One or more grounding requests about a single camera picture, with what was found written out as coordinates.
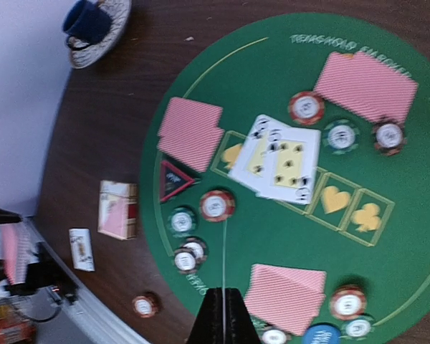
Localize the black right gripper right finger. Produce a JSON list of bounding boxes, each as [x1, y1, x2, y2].
[[224, 288, 261, 344]]

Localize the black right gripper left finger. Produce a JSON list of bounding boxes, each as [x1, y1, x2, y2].
[[186, 288, 224, 344]]

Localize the black chip bottom mat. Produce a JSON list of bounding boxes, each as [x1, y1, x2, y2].
[[259, 326, 292, 344]]

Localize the red backed card deck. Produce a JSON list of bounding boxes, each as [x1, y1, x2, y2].
[[1, 223, 31, 285]]

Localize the face down card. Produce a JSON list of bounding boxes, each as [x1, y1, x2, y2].
[[244, 287, 325, 335], [340, 53, 419, 124], [158, 128, 224, 173], [158, 97, 224, 145], [245, 264, 327, 314], [313, 52, 354, 107]]

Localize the red five chip stack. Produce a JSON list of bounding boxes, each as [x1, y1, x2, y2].
[[132, 292, 161, 318]]

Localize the black chips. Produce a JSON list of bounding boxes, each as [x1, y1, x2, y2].
[[173, 236, 209, 274]]

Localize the blue small blind button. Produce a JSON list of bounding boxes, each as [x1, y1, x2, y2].
[[301, 323, 341, 344]]

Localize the jack of clubs card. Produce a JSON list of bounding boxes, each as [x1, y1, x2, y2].
[[69, 229, 95, 272]]

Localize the green chip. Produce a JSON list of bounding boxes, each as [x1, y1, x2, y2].
[[322, 119, 360, 155], [341, 315, 375, 340], [167, 206, 198, 237]]

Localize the face up community card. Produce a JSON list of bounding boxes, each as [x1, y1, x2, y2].
[[257, 126, 321, 205], [228, 114, 289, 192]]

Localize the gold playing card box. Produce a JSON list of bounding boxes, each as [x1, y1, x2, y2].
[[97, 180, 138, 240]]

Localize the black red triangle button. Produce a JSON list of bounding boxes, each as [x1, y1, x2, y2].
[[160, 160, 196, 203]]

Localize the green round poker mat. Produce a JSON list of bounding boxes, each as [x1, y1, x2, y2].
[[140, 13, 430, 343]]

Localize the blue ceramic mug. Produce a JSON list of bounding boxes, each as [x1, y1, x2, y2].
[[62, 1, 113, 51]]

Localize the floral patterned plate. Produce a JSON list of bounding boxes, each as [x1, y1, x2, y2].
[[66, 1, 132, 70]]

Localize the aluminium front rail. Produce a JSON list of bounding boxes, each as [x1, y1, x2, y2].
[[24, 218, 149, 344]]

